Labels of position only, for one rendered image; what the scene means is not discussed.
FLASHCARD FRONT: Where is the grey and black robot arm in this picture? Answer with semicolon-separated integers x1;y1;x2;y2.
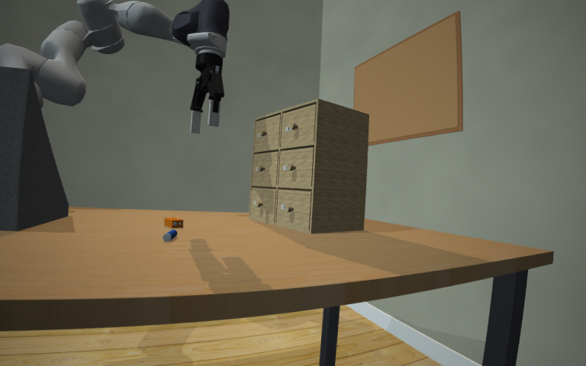
0;0;230;107

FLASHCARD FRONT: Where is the blue aa battery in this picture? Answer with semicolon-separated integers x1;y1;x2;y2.
163;230;177;242

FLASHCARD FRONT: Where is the orange nine-volt battery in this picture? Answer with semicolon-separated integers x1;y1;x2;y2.
164;217;183;228

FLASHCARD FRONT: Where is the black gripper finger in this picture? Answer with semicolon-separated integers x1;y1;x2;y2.
202;65;224;127
190;76;209;133

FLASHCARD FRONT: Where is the small wooden chest of drawers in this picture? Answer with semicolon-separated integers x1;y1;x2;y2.
249;99;369;234

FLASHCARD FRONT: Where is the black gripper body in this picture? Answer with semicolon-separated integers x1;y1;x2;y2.
195;53;223;90

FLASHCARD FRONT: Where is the light wooden drawer front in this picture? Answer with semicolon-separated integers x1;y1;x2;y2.
281;104;316;147
279;147;314;187
254;115;281;151
250;188;276;223
252;152;279;185
276;190;312;231

